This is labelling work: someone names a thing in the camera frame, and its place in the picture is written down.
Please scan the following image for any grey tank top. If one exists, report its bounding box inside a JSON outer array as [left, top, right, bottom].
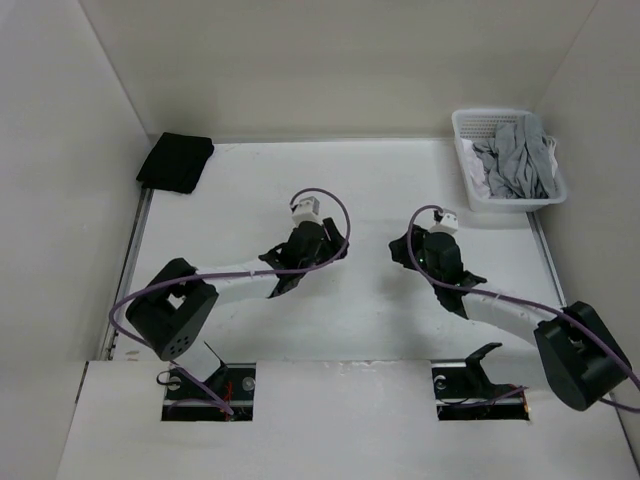
[[473, 113, 558, 200]]

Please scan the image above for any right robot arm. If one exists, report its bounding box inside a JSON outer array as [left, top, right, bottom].
[[389, 226, 633, 411]]

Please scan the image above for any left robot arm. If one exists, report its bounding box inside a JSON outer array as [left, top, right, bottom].
[[126, 218, 348, 399]]

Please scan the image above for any white tank top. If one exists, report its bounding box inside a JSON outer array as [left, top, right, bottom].
[[461, 139, 491, 198]]

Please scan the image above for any folded black tank top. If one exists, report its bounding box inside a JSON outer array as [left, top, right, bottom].
[[136, 132, 215, 195]]

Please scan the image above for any white plastic basket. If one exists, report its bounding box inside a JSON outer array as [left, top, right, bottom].
[[451, 108, 568, 213]]

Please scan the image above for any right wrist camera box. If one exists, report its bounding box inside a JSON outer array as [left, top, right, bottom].
[[429, 210, 459, 235]]

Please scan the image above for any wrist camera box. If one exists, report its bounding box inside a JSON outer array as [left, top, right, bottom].
[[291, 196, 321, 226], [429, 210, 459, 235]]

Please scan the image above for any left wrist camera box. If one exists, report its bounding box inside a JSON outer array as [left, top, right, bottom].
[[291, 196, 321, 226]]

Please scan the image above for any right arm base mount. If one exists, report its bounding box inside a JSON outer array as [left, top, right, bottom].
[[431, 342, 530, 421]]

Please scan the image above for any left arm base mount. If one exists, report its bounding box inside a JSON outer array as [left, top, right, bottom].
[[156, 363, 257, 423]]

